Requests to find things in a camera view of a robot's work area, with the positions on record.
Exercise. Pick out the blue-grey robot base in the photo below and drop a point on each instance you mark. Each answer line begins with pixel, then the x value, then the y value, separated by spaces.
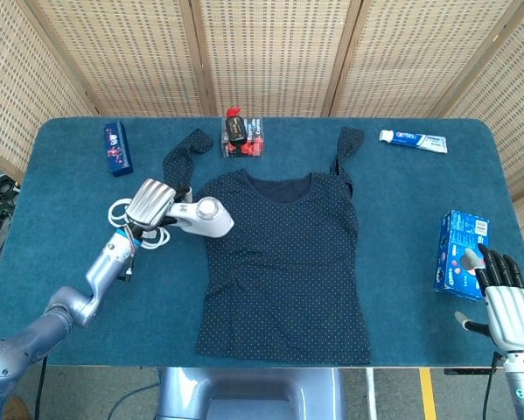
pixel 244 394

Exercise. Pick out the brown shoe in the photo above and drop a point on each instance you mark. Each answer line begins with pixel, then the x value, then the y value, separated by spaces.
pixel 18 411

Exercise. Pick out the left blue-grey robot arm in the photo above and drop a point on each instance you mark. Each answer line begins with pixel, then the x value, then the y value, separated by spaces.
pixel 104 267

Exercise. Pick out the blue polka dot shirt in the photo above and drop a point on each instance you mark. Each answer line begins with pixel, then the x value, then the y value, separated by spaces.
pixel 283 262

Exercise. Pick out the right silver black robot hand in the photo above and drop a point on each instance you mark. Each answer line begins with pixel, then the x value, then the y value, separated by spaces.
pixel 513 315

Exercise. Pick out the woven folding screen panel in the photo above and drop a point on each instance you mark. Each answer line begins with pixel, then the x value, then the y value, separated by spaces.
pixel 130 57
pixel 16 87
pixel 511 109
pixel 274 57
pixel 414 57

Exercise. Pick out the clear box with red print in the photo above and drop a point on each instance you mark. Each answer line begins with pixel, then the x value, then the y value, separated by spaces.
pixel 253 140

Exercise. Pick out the dark blue patterned box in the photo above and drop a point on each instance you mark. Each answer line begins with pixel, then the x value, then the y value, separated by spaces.
pixel 118 149

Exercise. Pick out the white handheld steamer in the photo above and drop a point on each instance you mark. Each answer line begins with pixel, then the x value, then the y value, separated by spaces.
pixel 209 219

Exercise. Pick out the black device with red top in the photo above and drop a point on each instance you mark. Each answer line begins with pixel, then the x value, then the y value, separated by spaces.
pixel 236 131

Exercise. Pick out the white blue toothpaste tube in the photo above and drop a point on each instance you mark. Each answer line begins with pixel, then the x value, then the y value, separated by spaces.
pixel 414 140

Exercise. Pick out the blue Oreo cookie box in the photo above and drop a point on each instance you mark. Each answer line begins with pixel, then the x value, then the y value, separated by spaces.
pixel 458 236

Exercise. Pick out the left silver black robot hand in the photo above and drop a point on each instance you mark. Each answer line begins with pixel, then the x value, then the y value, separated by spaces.
pixel 150 203

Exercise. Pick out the black bracket under table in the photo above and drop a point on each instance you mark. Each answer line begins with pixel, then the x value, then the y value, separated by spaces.
pixel 467 372

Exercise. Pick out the teal carpet table mat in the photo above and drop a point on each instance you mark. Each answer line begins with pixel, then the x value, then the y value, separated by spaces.
pixel 134 315

